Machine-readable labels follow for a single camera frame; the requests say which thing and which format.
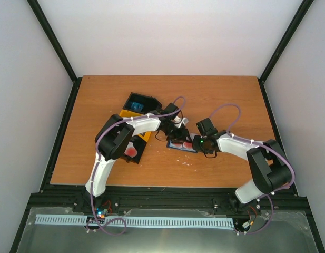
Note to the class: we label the blue card stack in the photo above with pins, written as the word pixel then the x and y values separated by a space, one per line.
pixel 137 106

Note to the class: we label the black bin with blue cards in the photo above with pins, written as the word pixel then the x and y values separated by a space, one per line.
pixel 150 103

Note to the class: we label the red card stack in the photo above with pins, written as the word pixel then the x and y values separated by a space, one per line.
pixel 130 151

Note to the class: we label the metal base plate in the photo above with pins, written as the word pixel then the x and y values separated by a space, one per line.
pixel 285 231

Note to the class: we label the black frame post left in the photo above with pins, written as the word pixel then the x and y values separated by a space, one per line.
pixel 52 38

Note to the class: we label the light blue cable duct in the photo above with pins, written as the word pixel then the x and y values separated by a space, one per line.
pixel 139 222

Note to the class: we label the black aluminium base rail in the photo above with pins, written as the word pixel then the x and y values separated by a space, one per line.
pixel 213 200

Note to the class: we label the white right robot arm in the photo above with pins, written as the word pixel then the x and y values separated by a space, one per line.
pixel 270 169

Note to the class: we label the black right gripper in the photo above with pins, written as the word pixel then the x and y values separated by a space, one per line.
pixel 196 147

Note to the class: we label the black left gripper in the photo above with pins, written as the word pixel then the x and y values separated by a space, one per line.
pixel 181 135

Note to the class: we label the blue card holder wallet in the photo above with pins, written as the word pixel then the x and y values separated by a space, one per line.
pixel 170 145

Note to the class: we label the black bin with red cards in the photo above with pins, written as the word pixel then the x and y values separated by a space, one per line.
pixel 140 145

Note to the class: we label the black frame post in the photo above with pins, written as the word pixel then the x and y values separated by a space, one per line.
pixel 286 38
pixel 52 38

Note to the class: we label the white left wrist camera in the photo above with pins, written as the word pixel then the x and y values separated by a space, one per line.
pixel 179 122

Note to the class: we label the yellow bin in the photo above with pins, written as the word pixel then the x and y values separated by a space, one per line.
pixel 127 114

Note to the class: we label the black frame post right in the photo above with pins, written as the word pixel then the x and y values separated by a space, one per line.
pixel 286 38

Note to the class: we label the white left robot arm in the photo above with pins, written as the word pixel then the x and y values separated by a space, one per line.
pixel 113 139

